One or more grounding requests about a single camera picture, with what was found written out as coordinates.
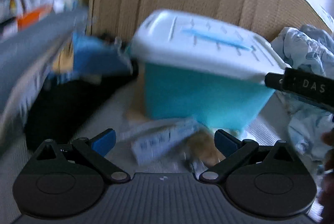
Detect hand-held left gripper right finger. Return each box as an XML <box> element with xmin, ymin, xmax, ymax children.
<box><xmin>200</xmin><ymin>129</ymin><xmax>300</xmax><ymax>184</ymax></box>

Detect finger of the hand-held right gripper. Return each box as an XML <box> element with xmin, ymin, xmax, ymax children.
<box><xmin>264</xmin><ymin>71</ymin><xmax>287</xmax><ymax>90</ymax></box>

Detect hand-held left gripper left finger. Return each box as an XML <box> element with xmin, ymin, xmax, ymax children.
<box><xmin>29</xmin><ymin>128</ymin><xmax>131</xmax><ymax>184</ymax></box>

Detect teal plastic storage bin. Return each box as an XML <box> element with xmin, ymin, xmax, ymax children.
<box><xmin>143</xmin><ymin>62</ymin><xmax>273</xmax><ymax>134</ymax></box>

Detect white bin lid blue handle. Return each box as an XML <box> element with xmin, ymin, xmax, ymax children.
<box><xmin>130</xmin><ymin>9</ymin><xmax>286</xmax><ymax>84</ymax></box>

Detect person's right hand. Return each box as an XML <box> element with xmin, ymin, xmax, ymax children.
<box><xmin>317</xmin><ymin>128</ymin><xmax>334</xmax><ymax>212</ymax></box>

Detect floral blue white blanket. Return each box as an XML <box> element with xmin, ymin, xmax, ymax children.
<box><xmin>270</xmin><ymin>24</ymin><xmax>334</xmax><ymax>178</ymax></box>

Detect black clothes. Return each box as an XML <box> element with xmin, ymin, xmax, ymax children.
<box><xmin>25</xmin><ymin>77</ymin><xmax>139</xmax><ymax>152</ymax></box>

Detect white flat packet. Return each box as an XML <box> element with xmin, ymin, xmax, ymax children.
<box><xmin>123</xmin><ymin>118</ymin><xmax>202</xmax><ymax>165</ymax></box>

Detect blue cloth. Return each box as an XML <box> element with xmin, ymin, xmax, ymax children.
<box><xmin>51</xmin><ymin>32</ymin><xmax>134</xmax><ymax>81</ymax></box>

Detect orange box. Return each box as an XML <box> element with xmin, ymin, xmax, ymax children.
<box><xmin>17</xmin><ymin>4</ymin><xmax>54</xmax><ymax>32</ymax></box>

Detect white printed box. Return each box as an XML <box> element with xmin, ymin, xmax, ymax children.
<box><xmin>52</xmin><ymin>0</ymin><xmax>79</xmax><ymax>14</ymax></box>

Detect grey bed rail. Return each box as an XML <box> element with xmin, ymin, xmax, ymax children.
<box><xmin>0</xmin><ymin>8</ymin><xmax>90</xmax><ymax>115</ymax></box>

